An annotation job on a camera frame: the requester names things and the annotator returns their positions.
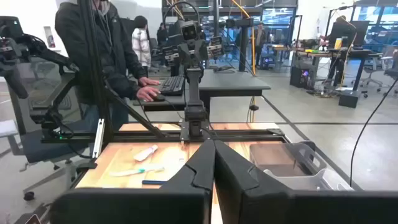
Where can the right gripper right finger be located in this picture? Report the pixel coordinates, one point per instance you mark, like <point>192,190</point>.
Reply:
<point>280,205</point>

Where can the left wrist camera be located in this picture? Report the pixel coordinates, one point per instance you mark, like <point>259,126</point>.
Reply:
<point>189,31</point>

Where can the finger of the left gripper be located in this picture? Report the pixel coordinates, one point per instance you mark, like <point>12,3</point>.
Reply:
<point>189,53</point>
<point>196,53</point>

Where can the black monitor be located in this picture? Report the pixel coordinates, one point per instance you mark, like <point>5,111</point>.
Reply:
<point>360,31</point>

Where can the blue grey office chair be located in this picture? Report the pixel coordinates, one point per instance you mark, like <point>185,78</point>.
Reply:
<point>53,146</point>

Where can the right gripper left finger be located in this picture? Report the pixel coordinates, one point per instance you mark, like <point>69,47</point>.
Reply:
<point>186,205</point>

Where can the black computer tower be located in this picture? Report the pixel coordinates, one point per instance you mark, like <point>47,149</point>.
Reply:
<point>298,77</point>

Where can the smoky translucent plastic bin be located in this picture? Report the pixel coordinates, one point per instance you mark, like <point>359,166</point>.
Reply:
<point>280,158</point>

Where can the teal bagged toothbrush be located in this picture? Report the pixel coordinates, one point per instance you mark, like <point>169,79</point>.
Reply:
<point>136,171</point>

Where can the black post stand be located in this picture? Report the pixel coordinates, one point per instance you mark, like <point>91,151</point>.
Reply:
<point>243,46</point>

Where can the person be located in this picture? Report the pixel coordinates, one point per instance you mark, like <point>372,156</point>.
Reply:
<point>161,35</point>
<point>341,19</point>
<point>118,56</point>
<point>141,43</point>
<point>259,39</point>

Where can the black aluminium table frame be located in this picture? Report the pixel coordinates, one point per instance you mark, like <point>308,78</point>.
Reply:
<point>242,136</point>

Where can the white wall sign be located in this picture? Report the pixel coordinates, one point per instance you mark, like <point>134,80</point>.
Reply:
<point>49,37</point>

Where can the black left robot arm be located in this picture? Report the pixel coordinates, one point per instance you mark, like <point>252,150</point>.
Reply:
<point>194,90</point>

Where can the backlit black keyboard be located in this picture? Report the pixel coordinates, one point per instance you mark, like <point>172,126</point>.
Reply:
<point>172,85</point>

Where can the black floor box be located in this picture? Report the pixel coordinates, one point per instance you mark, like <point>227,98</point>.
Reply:
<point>348,99</point>

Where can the white travel toothpaste tube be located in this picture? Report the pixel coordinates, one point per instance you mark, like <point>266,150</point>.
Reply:
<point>145,153</point>

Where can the black computer mouse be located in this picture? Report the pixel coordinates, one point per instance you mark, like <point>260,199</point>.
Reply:
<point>159,98</point>

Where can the white metal bracket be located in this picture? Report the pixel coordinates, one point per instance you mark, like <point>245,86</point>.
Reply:
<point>99,137</point>

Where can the dark blue disposable razor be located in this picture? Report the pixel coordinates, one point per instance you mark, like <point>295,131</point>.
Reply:
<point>154,182</point>

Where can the black office desk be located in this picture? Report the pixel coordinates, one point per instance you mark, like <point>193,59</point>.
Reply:
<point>357,53</point>

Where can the person's hand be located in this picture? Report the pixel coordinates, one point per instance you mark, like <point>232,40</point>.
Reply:
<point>149,81</point>
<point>147,93</point>

